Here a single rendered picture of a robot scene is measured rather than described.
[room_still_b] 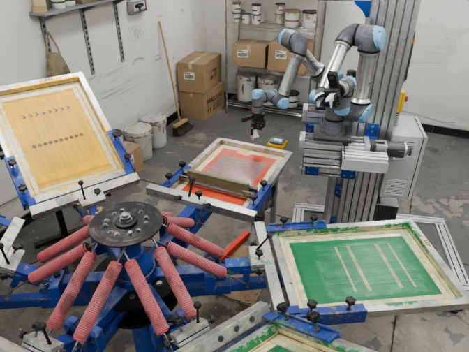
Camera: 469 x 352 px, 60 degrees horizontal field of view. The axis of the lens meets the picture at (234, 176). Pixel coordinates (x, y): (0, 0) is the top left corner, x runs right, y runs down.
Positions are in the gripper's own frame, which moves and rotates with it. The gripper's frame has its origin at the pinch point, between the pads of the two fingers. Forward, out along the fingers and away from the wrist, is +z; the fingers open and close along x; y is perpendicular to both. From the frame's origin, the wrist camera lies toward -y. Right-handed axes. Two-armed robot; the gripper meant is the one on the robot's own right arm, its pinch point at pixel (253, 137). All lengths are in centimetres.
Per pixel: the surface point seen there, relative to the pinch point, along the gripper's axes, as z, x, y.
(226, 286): 13, -125, 37
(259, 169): 9.6, -24.7, 14.2
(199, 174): 0, -61, -12
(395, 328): 105, -34, 121
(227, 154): 9.6, -14.6, -13.7
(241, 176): 9.6, -37.8, 6.6
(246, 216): 2, -85, 30
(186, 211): 1, -96, 0
